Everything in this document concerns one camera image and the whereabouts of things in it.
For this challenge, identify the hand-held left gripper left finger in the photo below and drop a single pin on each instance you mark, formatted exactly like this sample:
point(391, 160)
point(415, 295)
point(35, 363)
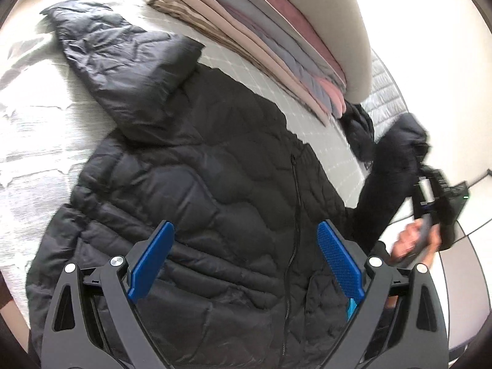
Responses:
point(152, 261)

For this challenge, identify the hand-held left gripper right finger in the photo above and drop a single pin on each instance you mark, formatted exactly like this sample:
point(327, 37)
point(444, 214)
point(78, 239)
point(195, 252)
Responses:
point(340, 261)

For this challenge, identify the black quilted puffer jacket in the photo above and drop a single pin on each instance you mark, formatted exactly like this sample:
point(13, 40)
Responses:
point(211, 161)

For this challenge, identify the stack of folded clothes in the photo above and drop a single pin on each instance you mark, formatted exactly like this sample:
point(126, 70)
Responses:
point(269, 46)

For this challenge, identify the person's right hand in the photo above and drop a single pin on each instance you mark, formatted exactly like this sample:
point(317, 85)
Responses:
point(405, 244)

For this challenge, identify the black crumpled garment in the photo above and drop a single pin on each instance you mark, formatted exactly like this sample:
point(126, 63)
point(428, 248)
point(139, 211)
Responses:
point(361, 130)

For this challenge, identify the light grey puffer jacket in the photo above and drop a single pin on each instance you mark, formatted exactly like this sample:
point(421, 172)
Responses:
point(384, 84)

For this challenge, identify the white grey textured blanket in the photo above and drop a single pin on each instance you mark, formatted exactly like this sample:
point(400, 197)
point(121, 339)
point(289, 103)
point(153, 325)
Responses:
point(38, 123)

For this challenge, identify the grey quilted mattress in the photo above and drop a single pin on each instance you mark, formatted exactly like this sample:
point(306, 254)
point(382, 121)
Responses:
point(250, 77)

